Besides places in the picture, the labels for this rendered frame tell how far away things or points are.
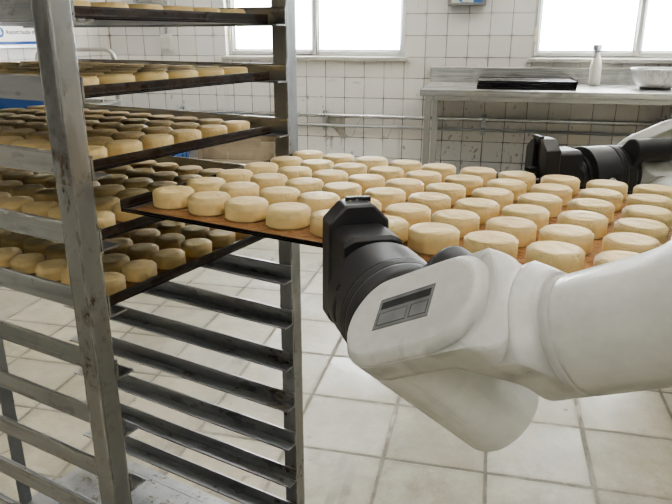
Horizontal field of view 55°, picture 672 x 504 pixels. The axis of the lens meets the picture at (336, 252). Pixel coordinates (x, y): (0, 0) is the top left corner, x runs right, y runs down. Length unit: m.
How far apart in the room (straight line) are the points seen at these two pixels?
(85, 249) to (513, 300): 0.60
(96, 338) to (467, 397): 0.57
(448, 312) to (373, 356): 0.06
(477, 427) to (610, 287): 0.14
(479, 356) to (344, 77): 4.74
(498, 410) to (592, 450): 1.78
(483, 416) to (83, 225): 0.56
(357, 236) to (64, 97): 0.41
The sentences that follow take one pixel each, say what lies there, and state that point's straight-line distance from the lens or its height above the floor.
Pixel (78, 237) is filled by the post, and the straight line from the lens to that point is 0.82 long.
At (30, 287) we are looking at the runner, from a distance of 0.99.
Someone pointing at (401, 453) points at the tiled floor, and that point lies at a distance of 2.05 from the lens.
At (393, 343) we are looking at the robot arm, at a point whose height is 1.04.
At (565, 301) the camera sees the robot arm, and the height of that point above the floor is 1.08.
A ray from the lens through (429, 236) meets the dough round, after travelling 0.61.
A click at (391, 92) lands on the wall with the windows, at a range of 4.98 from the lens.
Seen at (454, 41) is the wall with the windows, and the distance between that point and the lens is 4.92.
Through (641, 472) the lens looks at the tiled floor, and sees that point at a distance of 2.16.
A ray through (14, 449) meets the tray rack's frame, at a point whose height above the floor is 0.30.
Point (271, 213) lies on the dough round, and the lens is 0.69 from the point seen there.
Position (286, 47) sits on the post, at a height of 1.18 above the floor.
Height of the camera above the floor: 1.20
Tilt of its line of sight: 19 degrees down
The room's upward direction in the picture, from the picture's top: straight up
